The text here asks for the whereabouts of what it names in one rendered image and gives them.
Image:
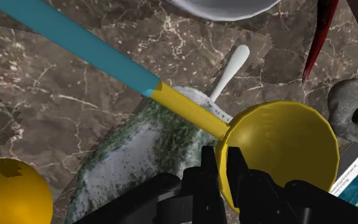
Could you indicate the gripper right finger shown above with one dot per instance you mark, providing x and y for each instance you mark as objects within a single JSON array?
[{"x": 243, "y": 186}]

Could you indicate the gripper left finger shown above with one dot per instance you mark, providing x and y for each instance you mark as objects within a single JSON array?
[{"x": 208, "y": 173}]

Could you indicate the green and white speckled plate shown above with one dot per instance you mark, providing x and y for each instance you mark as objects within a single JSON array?
[{"x": 141, "y": 155}]

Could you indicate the white spoon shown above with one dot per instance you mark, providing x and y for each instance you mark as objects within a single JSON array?
[{"x": 231, "y": 69}]

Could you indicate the grey stone with hole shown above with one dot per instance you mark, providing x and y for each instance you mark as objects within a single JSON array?
[{"x": 347, "y": 108}]

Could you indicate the white bowl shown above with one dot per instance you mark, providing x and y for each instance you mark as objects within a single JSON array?
[{"x": 225, "y": 7}]

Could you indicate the dark red pointed object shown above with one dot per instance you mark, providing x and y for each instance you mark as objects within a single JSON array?
[{"x": 318, "y": 34}]

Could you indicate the orange round fruit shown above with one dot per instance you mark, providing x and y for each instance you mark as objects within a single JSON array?
[{"x": 11, "y": 195}]

